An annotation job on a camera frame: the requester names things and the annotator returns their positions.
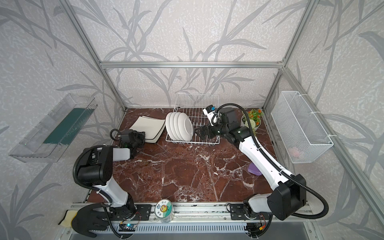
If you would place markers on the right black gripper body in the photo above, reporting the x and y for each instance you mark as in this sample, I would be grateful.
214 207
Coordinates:
205 132

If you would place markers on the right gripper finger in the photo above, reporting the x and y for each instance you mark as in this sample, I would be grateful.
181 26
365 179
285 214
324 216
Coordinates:
201 130
201 137

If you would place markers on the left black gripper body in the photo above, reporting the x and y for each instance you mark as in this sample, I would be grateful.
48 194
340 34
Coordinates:
139 138

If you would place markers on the square white plate black rim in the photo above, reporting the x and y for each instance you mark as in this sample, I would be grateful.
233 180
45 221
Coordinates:
156 138

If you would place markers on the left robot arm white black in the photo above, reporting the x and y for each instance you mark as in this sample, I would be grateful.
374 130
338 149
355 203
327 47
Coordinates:
93 170

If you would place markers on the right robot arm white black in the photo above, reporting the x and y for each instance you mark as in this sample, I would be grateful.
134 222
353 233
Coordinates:
289 192

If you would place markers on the round white plate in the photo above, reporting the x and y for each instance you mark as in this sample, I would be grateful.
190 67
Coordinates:
174 136
176 126
185 127
168 126

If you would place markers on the white pot artificial flowers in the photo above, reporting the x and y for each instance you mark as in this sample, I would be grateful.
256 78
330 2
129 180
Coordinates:
255 116

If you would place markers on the pink object in basket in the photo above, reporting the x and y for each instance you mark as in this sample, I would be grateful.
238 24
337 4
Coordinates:
295 152

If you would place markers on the round tape roll green label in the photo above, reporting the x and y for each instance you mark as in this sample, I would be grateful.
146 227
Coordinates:
164 211

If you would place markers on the left green circuit board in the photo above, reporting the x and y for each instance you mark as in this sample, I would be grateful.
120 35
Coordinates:
127 227

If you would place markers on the black glove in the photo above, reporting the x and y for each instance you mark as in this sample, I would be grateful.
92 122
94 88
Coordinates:
87 219

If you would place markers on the yellow sponge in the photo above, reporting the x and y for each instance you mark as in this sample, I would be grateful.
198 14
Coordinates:
66 222

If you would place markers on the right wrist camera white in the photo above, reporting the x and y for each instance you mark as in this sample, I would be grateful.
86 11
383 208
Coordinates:
211 113

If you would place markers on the white wire dish rack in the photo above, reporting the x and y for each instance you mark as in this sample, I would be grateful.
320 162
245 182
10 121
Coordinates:
193 105

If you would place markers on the purple scoop pink handle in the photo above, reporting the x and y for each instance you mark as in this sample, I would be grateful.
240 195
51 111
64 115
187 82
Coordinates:
252 169

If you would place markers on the white mesh wall basket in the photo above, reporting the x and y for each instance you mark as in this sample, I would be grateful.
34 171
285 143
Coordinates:
299 127

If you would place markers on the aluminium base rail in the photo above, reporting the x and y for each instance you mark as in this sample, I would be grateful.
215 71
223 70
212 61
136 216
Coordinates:
199 217

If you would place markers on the clear plastic wall shelf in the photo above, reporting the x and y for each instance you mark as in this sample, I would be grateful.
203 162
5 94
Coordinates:
47 142

